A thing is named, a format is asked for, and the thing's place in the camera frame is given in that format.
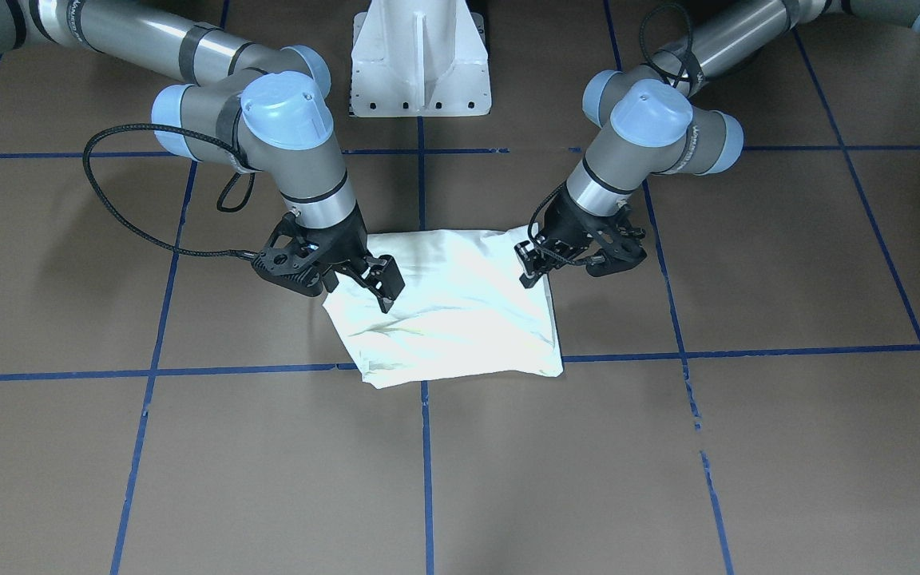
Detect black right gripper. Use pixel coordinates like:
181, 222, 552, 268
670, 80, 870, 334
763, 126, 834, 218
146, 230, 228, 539
252, 206, 406, 313

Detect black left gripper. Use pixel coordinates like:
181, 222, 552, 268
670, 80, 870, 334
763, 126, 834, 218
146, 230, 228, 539
514, 187, 648, 290

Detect cream long-sleeve cat shirt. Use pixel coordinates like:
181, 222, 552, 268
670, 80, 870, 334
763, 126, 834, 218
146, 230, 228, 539
323, 227, 563, 389

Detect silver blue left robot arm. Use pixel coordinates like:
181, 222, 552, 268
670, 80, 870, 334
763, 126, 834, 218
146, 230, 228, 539
514, 1, 920, 288

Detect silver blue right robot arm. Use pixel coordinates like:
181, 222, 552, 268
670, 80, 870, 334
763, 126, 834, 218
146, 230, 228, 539
0, 1, 405, 312

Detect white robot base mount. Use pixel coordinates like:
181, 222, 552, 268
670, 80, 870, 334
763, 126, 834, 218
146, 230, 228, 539
348, 1, 493, 119

